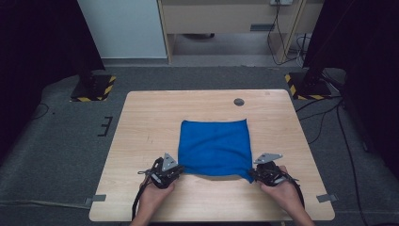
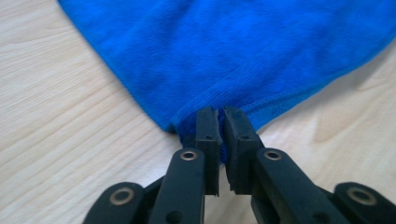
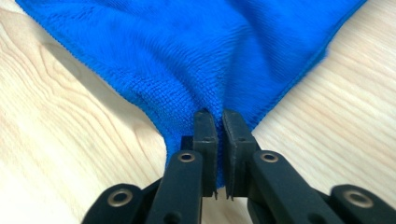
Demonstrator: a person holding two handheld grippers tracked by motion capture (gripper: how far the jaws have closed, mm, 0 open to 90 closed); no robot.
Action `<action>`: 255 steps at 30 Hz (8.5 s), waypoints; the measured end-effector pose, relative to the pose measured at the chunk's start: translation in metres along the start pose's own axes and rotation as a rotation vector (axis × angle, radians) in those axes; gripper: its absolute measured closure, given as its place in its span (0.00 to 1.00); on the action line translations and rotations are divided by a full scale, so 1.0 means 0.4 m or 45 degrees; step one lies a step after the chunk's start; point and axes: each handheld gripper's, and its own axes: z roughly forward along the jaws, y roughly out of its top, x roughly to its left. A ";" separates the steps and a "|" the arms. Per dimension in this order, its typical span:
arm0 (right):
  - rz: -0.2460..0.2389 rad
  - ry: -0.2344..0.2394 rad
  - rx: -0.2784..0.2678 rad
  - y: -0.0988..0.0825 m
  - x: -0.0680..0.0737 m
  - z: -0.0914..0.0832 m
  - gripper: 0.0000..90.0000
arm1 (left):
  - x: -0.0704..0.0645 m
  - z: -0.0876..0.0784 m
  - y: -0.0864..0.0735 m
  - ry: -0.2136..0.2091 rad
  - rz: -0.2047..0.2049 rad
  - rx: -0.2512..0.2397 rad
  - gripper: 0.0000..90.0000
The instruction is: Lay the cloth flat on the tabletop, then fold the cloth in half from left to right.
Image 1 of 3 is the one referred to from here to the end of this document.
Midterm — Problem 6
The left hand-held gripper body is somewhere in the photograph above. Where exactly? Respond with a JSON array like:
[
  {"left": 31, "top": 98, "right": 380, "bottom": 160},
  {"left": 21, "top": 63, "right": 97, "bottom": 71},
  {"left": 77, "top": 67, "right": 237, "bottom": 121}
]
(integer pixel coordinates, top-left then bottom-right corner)
[{"left": 136, "top": 152, "right": 184, "bottom": 190}]

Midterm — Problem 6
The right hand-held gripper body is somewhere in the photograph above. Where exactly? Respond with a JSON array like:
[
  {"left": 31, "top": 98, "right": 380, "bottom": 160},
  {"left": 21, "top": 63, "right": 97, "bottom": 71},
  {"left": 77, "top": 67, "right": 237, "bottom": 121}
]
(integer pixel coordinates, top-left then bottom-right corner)
[{"left": 251, "top": 153, "right": 299, "bottom": 188}]

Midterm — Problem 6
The blue cloth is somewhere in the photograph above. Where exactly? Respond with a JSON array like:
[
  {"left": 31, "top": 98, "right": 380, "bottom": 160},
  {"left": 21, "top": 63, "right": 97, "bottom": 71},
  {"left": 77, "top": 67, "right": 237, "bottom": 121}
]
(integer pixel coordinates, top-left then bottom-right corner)
[{"left": 177, "top": 118, "right": 255, "bottom": 185}]

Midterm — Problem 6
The person's left hand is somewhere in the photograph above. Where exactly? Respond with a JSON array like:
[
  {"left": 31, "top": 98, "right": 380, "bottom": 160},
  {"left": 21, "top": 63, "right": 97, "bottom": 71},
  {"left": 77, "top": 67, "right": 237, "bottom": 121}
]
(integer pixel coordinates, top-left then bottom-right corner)
[{"left": 136, "top": 174, "right": 177, "bottom": 218}]

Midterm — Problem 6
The person's right hand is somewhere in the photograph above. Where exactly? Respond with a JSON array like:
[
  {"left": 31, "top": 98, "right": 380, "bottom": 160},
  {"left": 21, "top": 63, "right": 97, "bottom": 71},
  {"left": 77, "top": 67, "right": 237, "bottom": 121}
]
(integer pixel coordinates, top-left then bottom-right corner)
[{"left": 259, "top": 165, "right": 305, "bottom": 218}]

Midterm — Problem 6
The grey tape strip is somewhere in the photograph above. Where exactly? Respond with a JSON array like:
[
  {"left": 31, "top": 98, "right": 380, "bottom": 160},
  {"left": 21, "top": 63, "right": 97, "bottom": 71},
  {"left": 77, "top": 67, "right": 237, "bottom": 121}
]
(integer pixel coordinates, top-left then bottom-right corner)
[
  {"left": 315, "top": 193, "right": 340, "bottom": 203},
  {"left": 83, "top": 194, "right": 108, "bottom": 207}
]

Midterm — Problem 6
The hazard striped black stand base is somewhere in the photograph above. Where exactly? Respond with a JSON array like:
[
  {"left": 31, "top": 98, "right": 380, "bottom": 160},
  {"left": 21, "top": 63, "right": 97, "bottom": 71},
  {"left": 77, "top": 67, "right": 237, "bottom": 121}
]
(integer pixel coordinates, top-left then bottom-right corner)
[
  {"left": 70, "top": 73, "right": 118, "bottom": 103},
  {"left": 284, "top": 72, "right": 333, "bottom": 101}
]

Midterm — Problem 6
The dark round base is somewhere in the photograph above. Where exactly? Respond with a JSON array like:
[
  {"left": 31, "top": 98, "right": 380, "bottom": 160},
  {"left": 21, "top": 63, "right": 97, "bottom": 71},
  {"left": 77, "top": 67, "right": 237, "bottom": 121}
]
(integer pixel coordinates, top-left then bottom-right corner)
[{"left": 181, "top": 33, "right": 216, "bottom": 40}]

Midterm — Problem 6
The white cabinet panel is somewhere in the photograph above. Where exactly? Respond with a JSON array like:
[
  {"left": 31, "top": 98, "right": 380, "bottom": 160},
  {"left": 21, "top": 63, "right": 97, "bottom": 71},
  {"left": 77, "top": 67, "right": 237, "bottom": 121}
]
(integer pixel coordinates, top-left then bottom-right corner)
[{"left": 76, "top": 0, "right": 168, "bottom": 60}]

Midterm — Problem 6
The black curtain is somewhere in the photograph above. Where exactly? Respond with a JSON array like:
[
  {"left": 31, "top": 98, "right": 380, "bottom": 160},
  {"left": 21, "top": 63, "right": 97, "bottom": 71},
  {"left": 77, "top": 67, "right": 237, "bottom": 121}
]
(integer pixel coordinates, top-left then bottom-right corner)
[
  {"left": 0, "top": 0, "right": 106, "bottom": 166},
  {"left": 302, "top": 0, "right": 399, "bottom": 173}
]

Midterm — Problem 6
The beige wooden desk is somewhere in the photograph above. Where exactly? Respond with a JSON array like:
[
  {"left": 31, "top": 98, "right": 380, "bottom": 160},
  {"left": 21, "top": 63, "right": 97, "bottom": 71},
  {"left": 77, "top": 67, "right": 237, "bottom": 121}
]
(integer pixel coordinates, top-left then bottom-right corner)
[{"left": 156, "top": 0, "right": 326, "bottom": 65}]

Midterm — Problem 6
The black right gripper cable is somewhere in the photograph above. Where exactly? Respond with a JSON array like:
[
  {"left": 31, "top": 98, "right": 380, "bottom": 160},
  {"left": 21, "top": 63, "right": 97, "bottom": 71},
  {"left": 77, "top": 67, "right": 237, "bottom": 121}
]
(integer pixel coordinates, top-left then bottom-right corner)
[{"left": 290, "top": 177, "right": 307, "bottom": 211}]

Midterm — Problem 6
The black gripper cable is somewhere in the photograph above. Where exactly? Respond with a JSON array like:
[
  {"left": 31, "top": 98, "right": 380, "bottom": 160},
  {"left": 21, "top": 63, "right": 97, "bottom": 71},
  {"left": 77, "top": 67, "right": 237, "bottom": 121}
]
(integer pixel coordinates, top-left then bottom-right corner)
[
  {"left": 131, "top": 180, "right": 152, "bottom": 221},
  {"left": 290, "top": 177, "right": 307, "bottom": 211}
]

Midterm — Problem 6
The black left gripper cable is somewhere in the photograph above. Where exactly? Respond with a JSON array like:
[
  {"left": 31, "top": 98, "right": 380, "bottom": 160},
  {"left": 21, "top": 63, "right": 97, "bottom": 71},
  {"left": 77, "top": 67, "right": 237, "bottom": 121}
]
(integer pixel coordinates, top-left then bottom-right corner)
[{"left": 131, "top": 180, "right": 152, "bottom": 221}]

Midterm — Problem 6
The long black floor cable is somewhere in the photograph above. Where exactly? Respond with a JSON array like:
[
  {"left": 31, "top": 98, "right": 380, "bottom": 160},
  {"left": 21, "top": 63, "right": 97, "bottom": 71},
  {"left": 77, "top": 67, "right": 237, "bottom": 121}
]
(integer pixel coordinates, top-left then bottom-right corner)
[{"left": 336, "top": 102, "right": 370, "bottom": 226}]

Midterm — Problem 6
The black hanging power cable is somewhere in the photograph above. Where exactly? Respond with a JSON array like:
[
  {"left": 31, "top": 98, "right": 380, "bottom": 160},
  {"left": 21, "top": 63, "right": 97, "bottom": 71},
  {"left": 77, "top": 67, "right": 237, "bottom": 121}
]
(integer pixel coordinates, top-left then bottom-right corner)
[{"left": 265, "top": 0, "right": 308, "bottom": 67}]

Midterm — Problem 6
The thin black floor cable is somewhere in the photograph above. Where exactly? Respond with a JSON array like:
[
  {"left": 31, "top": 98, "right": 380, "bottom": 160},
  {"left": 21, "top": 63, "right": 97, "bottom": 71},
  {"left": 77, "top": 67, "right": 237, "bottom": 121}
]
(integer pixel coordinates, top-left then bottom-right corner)
[{"left": 31, "top": 102, "right": 51, "bottom": 121}]

